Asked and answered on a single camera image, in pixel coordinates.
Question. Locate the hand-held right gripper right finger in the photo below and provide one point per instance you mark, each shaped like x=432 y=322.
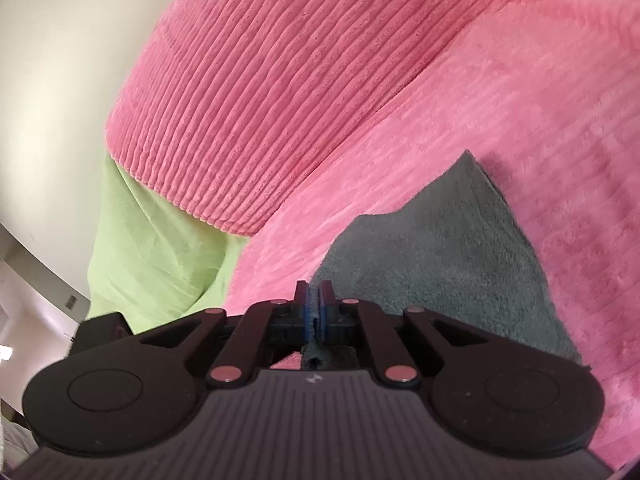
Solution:
x=326 y=320

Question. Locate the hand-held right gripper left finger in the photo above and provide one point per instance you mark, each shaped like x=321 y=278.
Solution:
x=304 y=320

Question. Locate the grey cleaning cloth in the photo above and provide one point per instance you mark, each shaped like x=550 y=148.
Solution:
x=430 y=260

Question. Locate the pink fluffy blanket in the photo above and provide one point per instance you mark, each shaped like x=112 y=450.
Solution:
x=525 y=110

